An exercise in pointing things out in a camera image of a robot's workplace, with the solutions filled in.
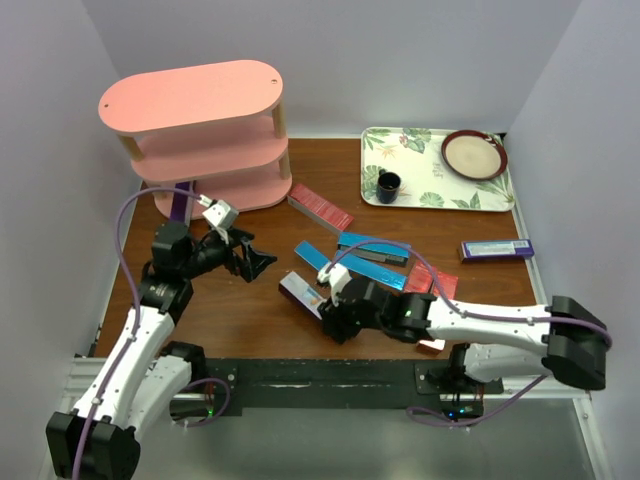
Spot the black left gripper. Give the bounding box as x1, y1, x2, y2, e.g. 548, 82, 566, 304
180, 225, 276, 282

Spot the silver purple toothpaste box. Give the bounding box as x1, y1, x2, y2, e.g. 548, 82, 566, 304
278, 271, 325, 321

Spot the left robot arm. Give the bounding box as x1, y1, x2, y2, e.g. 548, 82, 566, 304
46, 221, 277, 479

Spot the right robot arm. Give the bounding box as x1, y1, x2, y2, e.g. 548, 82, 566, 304
318, 277, 612, 393

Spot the red toothpaste box near shelf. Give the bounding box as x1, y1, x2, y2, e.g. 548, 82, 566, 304
287, 184, 354, 235

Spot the pink three-tier shelf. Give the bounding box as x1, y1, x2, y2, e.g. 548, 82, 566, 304
98, 60, 293, 218

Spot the blue toothpaste box middle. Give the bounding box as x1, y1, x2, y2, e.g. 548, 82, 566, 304
339, 253, 407, 291

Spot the blue toothpaste box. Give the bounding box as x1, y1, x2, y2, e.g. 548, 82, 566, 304
337, 232, 411, 267
339, 253, 407, 291
294, 241, 330, 272

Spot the blue toothpaste box front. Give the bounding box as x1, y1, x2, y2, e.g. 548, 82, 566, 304
294, 241, 330, 272

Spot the blue toothpaste box rear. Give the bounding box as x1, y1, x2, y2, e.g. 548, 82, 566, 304
337, 232, 411, 267

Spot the red toothpaste box left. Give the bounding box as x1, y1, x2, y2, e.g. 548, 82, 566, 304
403, 260, 439, 293

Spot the red toothpaste box right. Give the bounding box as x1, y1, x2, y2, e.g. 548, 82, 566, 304
416, 273, 458, 355

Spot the black base mat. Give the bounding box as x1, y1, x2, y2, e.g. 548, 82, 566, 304
170, 358, 504, 420

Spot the dark blue mug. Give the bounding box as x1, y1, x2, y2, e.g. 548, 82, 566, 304
376, 169, 401, 205

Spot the floral serving tray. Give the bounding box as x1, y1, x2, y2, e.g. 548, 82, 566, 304
360, 127, 515, 212

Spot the red rimmed beige plate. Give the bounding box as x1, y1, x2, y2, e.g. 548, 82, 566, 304
441, 130, 508, 181

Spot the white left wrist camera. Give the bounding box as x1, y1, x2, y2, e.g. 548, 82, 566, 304
203, 200, 239, 231

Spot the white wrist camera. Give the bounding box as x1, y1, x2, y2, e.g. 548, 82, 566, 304
203, 200, 239, 231
316, 262, 351, 306

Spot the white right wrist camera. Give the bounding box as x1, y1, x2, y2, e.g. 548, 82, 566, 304
316, 262, 351, 306

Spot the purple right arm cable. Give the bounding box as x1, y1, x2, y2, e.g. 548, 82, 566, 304
319, 240, 614, 349

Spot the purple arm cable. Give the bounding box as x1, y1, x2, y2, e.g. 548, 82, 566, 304
319, 240, 614, 349
69, 186, 221, 480

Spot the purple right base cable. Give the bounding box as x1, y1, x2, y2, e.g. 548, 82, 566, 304
405, 374, 551, 429

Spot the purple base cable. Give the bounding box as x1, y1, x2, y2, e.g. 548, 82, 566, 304
172, 377, 232, 429
405, 374, 551, 429

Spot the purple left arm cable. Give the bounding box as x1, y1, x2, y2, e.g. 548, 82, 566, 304
69, 186, 221, 480

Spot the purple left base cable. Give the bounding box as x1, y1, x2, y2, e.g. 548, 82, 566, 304
172, 377, 232, 429

